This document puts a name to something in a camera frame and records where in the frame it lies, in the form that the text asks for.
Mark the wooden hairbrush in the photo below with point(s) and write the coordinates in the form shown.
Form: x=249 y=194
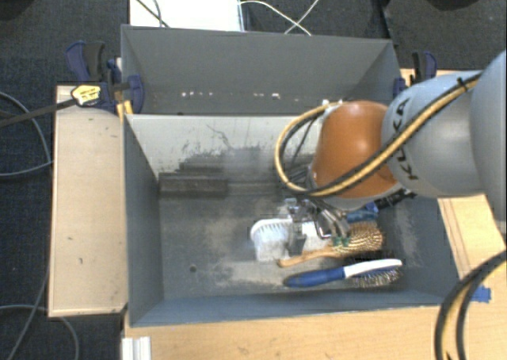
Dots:
x=362 y=237

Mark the grey metal bin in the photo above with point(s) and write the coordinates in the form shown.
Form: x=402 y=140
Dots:
x=206 y=231

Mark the black cylinder on white bracket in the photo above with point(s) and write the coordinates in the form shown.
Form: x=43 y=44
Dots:
x=392 y=200

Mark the blue and white hairbrush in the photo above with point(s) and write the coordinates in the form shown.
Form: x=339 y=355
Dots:
x=317 y=277

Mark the blue plastic thing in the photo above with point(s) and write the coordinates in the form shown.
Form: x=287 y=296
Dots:
x=362 y=215

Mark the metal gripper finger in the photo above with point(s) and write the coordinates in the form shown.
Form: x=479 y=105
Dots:
x=291 y=240
x=302 y=243

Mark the pale wood board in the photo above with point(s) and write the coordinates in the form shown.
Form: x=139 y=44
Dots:
x=89 y=207

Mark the white bristle brush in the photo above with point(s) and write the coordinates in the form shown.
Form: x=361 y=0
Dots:
x=269 y=237

